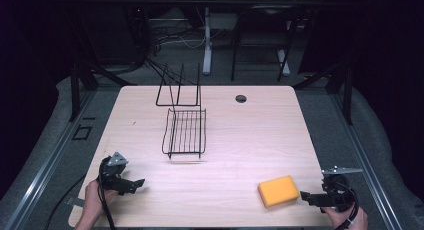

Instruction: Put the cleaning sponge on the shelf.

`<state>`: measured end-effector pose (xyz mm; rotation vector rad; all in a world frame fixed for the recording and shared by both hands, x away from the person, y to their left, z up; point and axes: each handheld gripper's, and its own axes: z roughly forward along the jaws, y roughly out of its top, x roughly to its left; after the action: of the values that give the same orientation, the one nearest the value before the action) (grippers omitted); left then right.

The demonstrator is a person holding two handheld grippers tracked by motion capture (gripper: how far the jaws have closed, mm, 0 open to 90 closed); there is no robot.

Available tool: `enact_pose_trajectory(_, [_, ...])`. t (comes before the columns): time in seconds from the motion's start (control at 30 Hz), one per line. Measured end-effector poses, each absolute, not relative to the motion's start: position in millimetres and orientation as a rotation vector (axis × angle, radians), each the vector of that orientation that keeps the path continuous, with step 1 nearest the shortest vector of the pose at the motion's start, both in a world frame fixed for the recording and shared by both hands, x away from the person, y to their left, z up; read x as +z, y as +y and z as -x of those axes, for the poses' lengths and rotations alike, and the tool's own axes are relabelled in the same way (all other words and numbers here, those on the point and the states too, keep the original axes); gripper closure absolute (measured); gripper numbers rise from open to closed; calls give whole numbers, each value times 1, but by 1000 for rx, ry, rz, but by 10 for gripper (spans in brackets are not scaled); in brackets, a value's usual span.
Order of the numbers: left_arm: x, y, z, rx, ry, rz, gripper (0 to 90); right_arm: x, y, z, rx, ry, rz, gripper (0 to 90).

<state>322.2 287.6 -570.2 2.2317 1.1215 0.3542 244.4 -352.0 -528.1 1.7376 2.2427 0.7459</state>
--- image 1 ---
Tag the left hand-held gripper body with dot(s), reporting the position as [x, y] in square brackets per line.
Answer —
[113, 171]

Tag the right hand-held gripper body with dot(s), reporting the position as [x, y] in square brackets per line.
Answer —
[338, 190]

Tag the orange sponge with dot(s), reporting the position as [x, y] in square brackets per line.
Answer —
[278, 191]

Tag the person's right hand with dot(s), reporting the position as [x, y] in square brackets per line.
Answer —
[346, 220]

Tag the person's left hand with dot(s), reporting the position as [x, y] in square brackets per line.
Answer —
[93, 198]

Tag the black chair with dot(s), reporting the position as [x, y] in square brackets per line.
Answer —
[263, 23]

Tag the grey metal floor rail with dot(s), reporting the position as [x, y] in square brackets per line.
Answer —
[363, 160]
[43, 170]

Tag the black metal frame stand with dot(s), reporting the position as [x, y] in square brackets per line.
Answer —
[80, 80]
[343, 86]

